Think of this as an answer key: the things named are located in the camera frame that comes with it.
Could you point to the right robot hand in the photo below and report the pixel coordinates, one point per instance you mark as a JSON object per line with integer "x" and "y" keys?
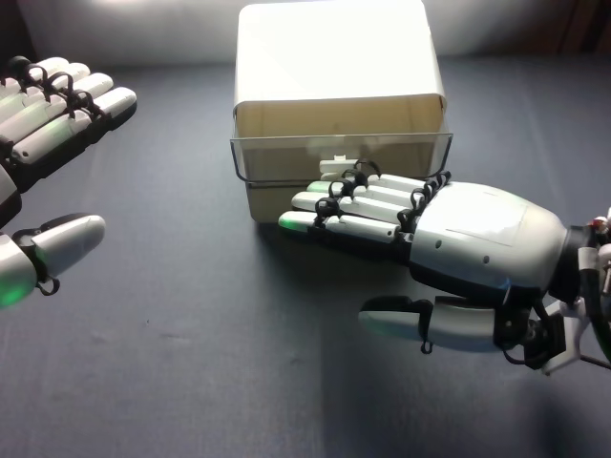
{"x": 477, "y": 238}

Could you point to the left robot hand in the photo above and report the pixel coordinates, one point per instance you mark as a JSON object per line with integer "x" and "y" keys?
{"x": 48, "y": 119}

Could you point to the clear plastic lid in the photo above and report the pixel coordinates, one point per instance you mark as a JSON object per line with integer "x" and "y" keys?
{"x": 286, "y": 157}

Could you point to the white plastic box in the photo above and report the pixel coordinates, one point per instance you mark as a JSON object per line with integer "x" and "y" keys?
{"x": 334, "y": 57}

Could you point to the grey table cloth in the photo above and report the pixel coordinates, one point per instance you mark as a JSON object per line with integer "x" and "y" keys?
{"x": 191, "y": 358}

